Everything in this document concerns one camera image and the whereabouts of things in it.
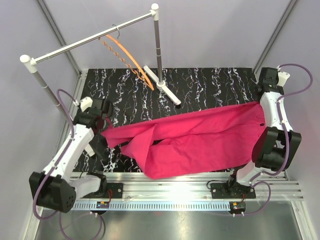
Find pink trousers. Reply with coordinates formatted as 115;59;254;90
102;102;265;179

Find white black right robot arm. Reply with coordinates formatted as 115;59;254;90
225;67;302;199

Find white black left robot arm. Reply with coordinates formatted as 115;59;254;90
29;97;114;213

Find orange clothes hanger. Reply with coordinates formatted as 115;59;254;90
98;24;155;91

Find silver white clothes rack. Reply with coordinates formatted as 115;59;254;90
19;3;182;158

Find left controller board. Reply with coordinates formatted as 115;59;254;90
96;201;110;209

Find controller board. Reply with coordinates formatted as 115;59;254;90
96;201;110;209
230;201;246;211

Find right controller board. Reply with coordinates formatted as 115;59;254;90
230;201;246;211

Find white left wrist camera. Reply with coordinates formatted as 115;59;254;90
73;96;93;112

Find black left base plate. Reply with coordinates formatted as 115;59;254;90
99;182;124;199

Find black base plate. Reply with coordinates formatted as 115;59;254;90
99;182;124;199
210;182;256;199

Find slotted white cable duct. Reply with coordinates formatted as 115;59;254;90
72;200;230;211

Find aluminium frame rail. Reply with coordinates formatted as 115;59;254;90
32;172;305;201

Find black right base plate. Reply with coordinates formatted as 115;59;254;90
210;182;256;199

